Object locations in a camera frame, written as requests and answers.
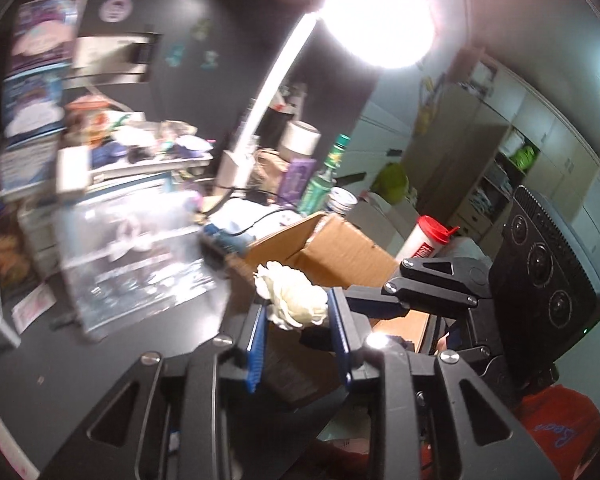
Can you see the white cardboard box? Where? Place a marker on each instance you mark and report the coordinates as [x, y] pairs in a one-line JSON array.
[[72, 170]]

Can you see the cluttered tray of small things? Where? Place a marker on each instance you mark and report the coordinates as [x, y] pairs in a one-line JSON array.
[[145, 142]]

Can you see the white artificial flower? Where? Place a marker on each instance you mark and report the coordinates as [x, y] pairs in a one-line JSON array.
[[292, 300]]

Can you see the green plastic bag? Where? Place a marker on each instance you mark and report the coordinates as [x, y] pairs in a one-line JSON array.
[[392, 177]]

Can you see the purple wall poster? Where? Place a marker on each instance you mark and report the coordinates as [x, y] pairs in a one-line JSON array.
[[42, 30]]

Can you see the green bag in cabinet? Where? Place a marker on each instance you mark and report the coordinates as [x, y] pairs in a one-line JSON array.
[[524, 155]]

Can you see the blue wall poster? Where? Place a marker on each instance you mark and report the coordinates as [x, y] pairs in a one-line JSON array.
[[32, 105]]

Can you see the brown cardboard box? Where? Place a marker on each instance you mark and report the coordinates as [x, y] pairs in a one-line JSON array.
[[330, 255]]

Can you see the white desk lamp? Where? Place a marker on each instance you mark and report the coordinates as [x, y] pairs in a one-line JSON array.
[[285, 85]]

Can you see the brown snack bag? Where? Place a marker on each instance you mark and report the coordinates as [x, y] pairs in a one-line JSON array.
[[0, 245]]

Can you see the beige storage cabinet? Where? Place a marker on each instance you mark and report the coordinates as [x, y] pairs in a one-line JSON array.
[[525, 150]]

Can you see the white paper card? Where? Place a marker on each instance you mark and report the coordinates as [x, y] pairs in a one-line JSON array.
[[105, 50]]

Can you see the yellow hanging cloth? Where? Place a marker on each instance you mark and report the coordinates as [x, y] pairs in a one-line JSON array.
[[426, 105]]

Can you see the person's orange shirt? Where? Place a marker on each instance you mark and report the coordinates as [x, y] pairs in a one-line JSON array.
[[565, 425]]

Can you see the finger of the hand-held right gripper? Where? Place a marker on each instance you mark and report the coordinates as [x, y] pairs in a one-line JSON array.
[[430, 295], [316, 342]]

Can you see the purple box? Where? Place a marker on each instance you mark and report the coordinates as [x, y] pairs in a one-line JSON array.
[[295, 180]]

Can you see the pink paper sheet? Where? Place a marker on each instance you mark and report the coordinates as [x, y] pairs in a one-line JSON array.
[[32, 307]]

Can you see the white container with red lid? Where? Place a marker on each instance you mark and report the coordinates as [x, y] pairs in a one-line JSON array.
[[422, 242]]

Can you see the round purple sticker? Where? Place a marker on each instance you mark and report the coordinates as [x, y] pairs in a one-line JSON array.
[[115, 10]]

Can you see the clear plastic package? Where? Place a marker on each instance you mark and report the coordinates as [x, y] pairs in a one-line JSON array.
[[130, 255]]

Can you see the green spray bottle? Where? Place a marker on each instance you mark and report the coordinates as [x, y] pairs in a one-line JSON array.
[[322, 180]]

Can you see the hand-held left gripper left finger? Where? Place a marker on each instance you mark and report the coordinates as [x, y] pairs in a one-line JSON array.
[[254, 355]]

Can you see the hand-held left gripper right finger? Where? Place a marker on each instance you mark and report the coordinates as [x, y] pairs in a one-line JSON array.
[[341, 345]]

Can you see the metal drink can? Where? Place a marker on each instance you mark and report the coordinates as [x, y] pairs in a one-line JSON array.
[[341, 201]]

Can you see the white tape roll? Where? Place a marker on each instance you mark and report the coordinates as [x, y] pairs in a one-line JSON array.
[[301, 137]]

